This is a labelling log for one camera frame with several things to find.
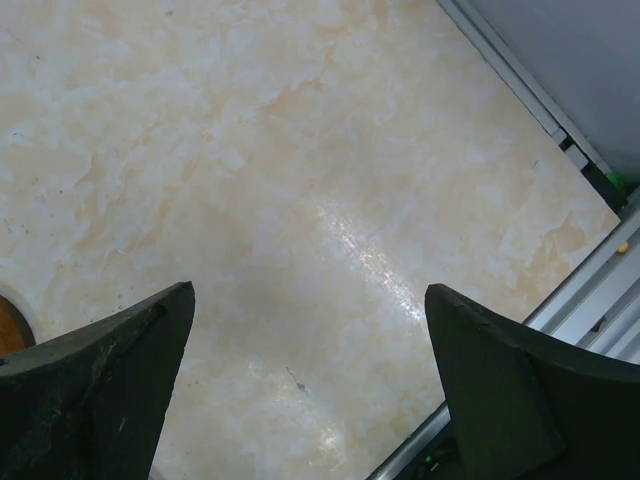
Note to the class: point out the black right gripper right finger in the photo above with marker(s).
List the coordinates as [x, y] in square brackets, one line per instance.
[524, 405]

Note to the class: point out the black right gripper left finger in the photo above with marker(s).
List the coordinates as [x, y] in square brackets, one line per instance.
[91, 404]

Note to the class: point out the dark brown coaster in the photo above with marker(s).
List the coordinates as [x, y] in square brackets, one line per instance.
[15, 331]

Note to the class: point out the aluminium table frame rail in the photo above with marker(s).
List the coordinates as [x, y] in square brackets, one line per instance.
[597, 307]

